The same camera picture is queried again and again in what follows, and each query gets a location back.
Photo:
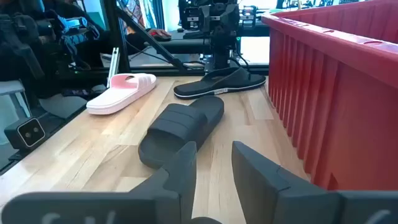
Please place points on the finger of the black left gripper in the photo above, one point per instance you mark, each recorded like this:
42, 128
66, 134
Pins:
231, 17
206, 17

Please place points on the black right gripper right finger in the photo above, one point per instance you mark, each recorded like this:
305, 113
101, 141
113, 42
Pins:
295, 202

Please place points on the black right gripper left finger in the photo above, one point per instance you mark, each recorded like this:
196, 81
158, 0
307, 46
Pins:
124, 208

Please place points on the black flip-flop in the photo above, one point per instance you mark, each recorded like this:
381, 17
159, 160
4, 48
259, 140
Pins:
217, 84

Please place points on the black slide sandal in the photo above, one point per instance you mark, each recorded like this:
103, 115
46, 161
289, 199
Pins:
174, 124

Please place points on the pink slide sandal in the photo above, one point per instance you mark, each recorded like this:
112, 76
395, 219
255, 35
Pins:
118, 96

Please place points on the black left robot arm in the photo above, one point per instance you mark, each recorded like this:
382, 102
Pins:
221, 53

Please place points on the red plastic bin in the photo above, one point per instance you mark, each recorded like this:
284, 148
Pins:
342, 109

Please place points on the black desk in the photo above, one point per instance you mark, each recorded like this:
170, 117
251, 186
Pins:
186, 46

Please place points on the black computer mouse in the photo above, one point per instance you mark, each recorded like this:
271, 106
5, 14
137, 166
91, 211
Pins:
163, 38

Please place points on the silver metal strip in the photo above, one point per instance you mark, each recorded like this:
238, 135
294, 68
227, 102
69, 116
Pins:
113, 67

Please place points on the light grey chair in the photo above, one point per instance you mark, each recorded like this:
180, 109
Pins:
9, 99

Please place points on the black office chair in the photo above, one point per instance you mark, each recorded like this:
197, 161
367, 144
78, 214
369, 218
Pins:
18, 46

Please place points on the grey desk base plate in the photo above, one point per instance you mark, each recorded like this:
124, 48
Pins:
62, 105

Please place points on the black table-level camera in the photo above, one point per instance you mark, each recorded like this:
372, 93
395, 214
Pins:
25, 133

